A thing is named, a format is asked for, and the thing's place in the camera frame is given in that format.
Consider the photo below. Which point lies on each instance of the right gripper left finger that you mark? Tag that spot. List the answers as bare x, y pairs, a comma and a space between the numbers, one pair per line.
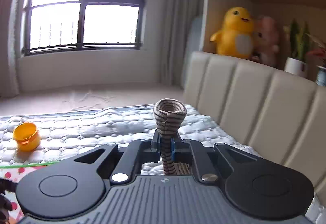
132, 159

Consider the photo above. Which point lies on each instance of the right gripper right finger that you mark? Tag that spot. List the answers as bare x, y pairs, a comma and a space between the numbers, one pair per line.
191, 157

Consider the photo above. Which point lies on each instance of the yellow duck plush toy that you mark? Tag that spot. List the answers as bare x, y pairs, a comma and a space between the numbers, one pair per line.
235, 38

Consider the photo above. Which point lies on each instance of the green potted plant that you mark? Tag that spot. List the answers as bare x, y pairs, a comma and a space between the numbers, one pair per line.
299, 46

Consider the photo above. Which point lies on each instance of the colourful cartoon play mat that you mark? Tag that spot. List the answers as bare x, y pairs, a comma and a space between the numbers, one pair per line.
32, 194

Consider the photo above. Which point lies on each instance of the beige padded headboard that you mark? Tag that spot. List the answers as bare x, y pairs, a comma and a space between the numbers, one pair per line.
280, 115

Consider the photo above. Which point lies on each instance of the grey right curtain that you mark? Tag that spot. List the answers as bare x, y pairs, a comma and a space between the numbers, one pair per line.
178, 16

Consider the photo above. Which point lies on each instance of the white quilted mattress pad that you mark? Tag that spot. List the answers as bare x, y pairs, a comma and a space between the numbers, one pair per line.
67, 134

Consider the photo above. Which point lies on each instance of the beige left curtain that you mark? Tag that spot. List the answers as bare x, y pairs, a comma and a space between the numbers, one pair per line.
11, 12

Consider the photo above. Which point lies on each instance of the pink plush toy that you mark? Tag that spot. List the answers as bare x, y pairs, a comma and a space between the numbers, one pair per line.
266, 41

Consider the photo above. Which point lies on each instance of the beige striped knit sweater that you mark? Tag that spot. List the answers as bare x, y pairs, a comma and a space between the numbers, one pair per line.
169, 115

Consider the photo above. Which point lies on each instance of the orange plastic round container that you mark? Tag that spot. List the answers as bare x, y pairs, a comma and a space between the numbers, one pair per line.
27, 137

